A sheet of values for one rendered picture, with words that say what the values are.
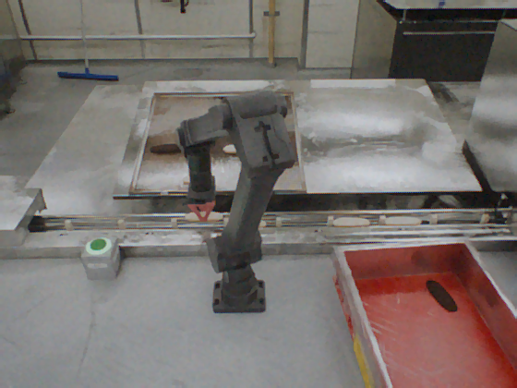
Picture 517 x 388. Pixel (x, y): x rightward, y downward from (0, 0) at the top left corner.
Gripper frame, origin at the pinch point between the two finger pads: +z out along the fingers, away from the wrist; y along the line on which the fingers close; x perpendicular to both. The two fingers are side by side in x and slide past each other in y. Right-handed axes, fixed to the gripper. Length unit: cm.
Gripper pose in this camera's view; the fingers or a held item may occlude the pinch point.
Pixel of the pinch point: (203, 214)
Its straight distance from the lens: 121.9
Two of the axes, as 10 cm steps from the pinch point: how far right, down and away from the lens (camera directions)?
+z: -0.1, 8.2, 5.8
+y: -0.3, -5.8, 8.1
